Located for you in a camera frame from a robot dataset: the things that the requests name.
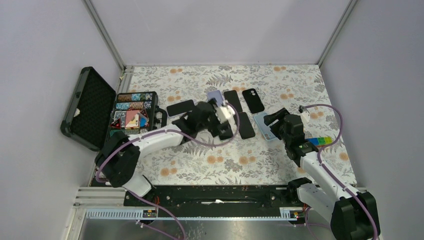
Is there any light blue phone case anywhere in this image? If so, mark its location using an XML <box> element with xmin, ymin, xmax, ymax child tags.
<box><xmin>253</xmin><ymin>112</ymin><xmax>277</xmax><ymax>141</ymax></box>

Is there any lilac phone case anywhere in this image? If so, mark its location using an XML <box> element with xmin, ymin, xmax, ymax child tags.
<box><xmin>206</xmin><ymin>90</ymin><xmax>224</xmax><ymax>106</ymax></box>

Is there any black phone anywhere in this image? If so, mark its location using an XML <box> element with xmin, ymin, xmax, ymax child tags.
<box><xmin>223</xmin><ymin>90</ymin><xmax>243</xmax><ymax>113</ymax></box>

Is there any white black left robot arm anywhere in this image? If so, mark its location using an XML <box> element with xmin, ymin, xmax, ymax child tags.
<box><xmin>95</xmin><ymin>99</ymin><xmax>240</xmax><ymax>206</ymax></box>

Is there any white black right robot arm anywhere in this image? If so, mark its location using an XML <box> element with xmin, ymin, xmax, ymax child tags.
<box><xmin>263</xmin><ymin>106</ymin><xmax>381</xmax><ymax>240</ymax></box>

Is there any black poker chip case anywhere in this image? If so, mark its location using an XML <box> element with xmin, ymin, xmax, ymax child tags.
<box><xmin>60</xmin><ymin>66</ymin><xmax>168</xmax><ymax>152</ymax></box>

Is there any floral table mat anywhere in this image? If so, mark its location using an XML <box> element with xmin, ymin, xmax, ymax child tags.
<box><xmin>128</xmin><ymin>64</ymin><xmax>339</xmax><ymax>185</ymax></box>

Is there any multicolour toy block car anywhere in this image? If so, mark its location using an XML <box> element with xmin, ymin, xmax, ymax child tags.
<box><xmin>307</xmin><ymin>136</ymin><xmax>333</xmax><ymax>148</ymax></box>

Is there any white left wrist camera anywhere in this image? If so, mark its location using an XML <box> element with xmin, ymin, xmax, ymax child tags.
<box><xmin>215</xmin><ymin>104</ymin><xmax>236</xmax><ymax>124</ymax></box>

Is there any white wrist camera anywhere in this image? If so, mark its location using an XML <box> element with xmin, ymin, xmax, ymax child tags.
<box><xmin>215</xmin><ymin>104</ymin><xmax>236</xmax><ymax>124</ymax></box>
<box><xmin>298</xmin><ymin>105</ymin><xmax>311</xmax><ymax>124</ymax></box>

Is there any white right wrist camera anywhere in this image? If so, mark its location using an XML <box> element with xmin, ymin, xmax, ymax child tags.
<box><xmin>298</xmin><ymin>105</ymin><xmax>311</xmax><ymax>124</ymax></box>

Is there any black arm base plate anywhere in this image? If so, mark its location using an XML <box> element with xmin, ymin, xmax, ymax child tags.
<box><xmin>143</xmin><ymin>185</ymin><xmax>307</xmax><ymax>220</ymax></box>

